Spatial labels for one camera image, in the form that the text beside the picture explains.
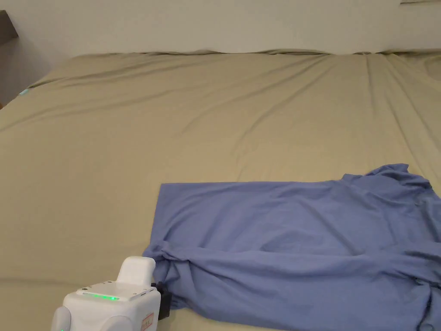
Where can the bed with beige sheet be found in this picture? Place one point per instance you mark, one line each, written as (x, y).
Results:
(172, 120)

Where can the blue shirt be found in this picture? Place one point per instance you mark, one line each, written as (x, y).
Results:
(293, 251)

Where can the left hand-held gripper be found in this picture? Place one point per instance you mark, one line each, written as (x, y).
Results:
(113, 303)

